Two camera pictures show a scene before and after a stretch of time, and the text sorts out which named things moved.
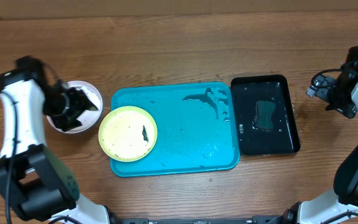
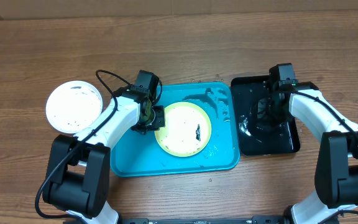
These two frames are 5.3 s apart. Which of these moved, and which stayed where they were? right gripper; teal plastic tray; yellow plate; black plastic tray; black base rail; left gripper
Moved: right gripper; left gripper; yellow plate
Stayed: teal plastic tray; black plastic tray; black base rail
